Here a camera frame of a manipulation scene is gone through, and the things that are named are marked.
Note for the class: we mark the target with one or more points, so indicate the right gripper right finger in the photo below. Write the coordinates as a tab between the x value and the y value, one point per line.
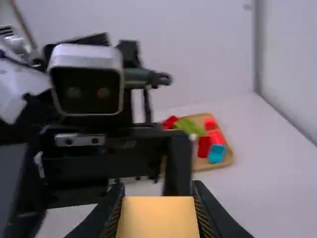
213	218

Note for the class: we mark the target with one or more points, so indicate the red toy brick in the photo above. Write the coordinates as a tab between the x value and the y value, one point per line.
211	124
170	122
203	147
218	138

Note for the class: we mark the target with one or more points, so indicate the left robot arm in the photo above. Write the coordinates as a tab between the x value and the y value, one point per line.
22	84

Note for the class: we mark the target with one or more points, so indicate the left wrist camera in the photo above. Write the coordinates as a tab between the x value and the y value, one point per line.
86	79

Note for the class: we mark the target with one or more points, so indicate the white toy brick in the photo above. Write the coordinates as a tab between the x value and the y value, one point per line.
193	136

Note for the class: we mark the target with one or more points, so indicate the blue toy brick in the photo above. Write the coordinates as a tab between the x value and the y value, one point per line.
216	153

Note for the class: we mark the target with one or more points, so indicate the yellow toy car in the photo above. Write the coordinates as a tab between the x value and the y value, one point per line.
158	218

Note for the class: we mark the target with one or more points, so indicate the tan tray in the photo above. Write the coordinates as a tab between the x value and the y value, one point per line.
215	166

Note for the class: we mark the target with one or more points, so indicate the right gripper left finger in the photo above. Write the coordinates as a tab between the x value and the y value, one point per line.
109	218

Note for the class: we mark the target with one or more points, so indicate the green toy brick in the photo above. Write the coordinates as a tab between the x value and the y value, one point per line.
189	126

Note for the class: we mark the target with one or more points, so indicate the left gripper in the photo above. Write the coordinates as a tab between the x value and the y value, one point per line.
99	161

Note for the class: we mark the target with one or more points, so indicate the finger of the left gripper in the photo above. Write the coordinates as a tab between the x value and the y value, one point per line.
15	188
178	163

